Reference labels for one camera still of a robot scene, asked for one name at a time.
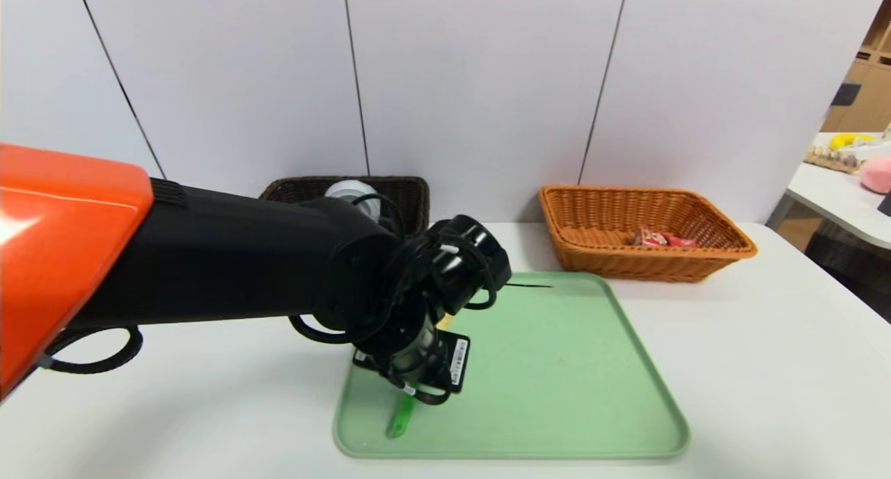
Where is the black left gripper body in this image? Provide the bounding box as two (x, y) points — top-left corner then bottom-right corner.
(352, 313), (471, 395)

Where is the yellow green pasta fork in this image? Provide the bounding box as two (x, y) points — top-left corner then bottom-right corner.
(386, 317), (453, 439)

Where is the white translucent plastic container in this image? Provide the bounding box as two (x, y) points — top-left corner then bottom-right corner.
(325, 180), (380, 222)

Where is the red snack box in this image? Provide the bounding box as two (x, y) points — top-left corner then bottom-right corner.
(633, 227), (699, 250)

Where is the dark brown wicker basket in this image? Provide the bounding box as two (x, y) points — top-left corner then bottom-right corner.
(259, 176), (430, 240)

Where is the orange wicker basket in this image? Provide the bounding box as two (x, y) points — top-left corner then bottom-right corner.
(539, 184), (759, 283)

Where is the wooden board with items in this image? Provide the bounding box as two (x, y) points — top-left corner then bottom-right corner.
(804, 145), (864, 175)

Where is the light green plastic tray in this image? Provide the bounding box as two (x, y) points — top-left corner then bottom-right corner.
(333, 272), (691, 461)

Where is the dark woven chair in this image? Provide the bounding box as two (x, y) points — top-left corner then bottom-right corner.
(804, 232), (891, 323)

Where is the white background table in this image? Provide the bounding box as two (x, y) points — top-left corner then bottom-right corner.
(787, 132), (891, 250)

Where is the pink plush toy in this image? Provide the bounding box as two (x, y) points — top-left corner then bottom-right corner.
(860, 157), (891, 194)

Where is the wooden shelf unit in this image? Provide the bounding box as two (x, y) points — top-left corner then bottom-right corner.
(821, 0), (891, 133)

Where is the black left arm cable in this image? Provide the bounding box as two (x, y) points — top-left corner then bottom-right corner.
(289, 194), (498, 407)

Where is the thick black cable loop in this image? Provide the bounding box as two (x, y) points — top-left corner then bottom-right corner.
(42, 326), (143, 375)

